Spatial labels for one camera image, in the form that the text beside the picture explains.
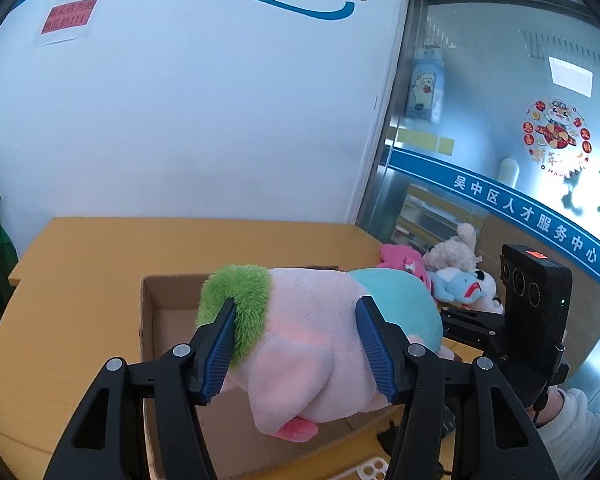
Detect brown cardboard box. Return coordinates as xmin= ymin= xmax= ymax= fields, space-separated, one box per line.
xmin=139 ymin=265 xmax=462 ymax=480

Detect bright pink plush toy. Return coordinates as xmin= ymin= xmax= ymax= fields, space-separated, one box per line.
xmin=377 ymin=243 xmax=435 ymax=295

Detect red paper wall sign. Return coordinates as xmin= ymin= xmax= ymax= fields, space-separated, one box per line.
xmin=32 ymin=0 xmax=100 ymax=47

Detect pink green teal plush toy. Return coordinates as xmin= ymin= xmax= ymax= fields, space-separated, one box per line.
xmin=196 ymin=264 xmax=456 ymax=443

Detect glass door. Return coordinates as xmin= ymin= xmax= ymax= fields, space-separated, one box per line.
xmin=354 ymin=0 xmax=600 ymax=411

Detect blue cartoon poster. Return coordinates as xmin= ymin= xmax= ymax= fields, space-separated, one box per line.
xmin=406 ymin=45 xmax=446 ymax=124

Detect white plastic holed tray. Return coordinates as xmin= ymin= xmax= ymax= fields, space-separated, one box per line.
xmin=337 ymin=456 xmax=394 ymax=480

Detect blue white plush dog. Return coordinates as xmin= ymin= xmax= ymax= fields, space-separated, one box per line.
xmin=430 ymin=266 xmax=505 ymax=316

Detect beige plush rabbit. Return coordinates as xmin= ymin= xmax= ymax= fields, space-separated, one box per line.
xmin=422 ymin=222 xmax=482 ymax=273

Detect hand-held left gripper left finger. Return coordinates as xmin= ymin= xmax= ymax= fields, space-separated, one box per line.
xmin=42 ymin=297 xmax=239 ymax=480

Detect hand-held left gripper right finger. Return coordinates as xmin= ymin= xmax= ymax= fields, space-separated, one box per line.
xmin=355 ymin=296 xmax=561 ymax=480

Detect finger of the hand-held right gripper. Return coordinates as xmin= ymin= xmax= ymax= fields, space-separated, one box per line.
xmin=439 ymin=307 xmax=505 ymax=357

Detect wooden desktop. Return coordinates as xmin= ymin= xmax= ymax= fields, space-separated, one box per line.
xmin=0 ymin=216 xmax=483 ymax=480

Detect red round window sticker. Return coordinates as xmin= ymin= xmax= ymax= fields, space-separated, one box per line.
xmin=522 ymin=99 xmax=594 ymax=177

